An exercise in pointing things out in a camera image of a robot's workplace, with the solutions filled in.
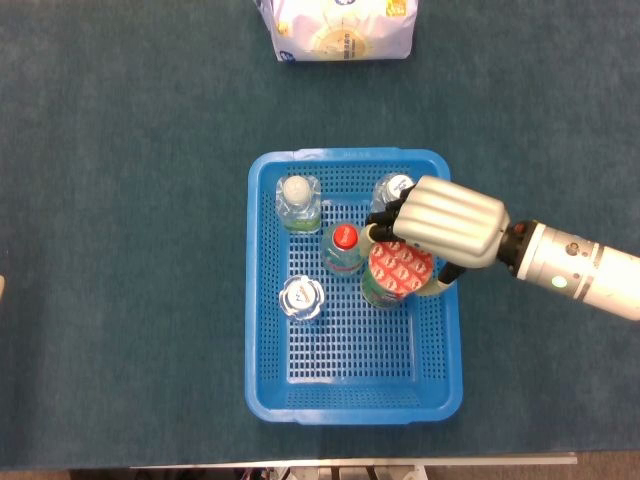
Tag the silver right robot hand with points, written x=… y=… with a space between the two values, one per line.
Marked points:
x=450 y=220

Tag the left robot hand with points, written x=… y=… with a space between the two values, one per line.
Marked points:
x=1 y=289

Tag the blue label water bottle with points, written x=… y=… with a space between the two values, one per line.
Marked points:
x=387 y=192

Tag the green Pringles can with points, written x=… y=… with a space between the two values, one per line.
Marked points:
x=400 y=272

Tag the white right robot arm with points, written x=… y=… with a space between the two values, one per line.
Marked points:
x=575 y=265

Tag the blue perforated plastic basket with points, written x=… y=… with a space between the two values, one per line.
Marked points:
x=350 y=360

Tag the red cap water bottle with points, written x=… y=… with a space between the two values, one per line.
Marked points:
x=345 y=237

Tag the teal table cloth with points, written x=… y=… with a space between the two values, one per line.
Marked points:
x=125 y=200

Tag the green label water bottle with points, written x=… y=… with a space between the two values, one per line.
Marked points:
x=297 y=192

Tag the clear ribbed water bottle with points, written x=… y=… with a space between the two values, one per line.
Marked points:
x=301 y=297

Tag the white printed flour bag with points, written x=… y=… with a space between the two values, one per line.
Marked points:
x=345 y=30

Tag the white table edge strip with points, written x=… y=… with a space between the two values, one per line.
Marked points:
x=350 y=460

